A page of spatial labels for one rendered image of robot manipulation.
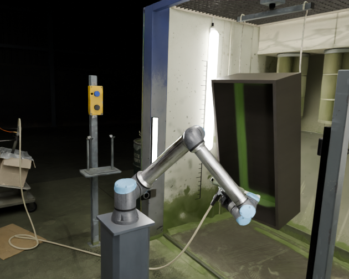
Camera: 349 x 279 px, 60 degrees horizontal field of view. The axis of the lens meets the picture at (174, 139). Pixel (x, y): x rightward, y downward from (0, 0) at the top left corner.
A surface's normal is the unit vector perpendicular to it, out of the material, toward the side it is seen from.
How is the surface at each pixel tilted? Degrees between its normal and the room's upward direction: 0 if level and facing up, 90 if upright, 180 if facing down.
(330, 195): 90
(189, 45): 90
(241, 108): 102
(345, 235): 57
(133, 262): 90
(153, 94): 90
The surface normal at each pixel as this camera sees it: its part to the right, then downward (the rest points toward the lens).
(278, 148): 0.65, 0.15
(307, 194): -0.67, -0.47
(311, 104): -0.82, 0.07
